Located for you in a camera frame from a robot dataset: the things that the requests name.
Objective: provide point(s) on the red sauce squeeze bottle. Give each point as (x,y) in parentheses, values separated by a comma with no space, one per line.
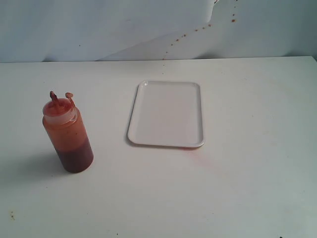
(64,125)

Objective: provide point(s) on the white rectangular plastic tray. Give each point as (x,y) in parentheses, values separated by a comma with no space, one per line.
(167,114)

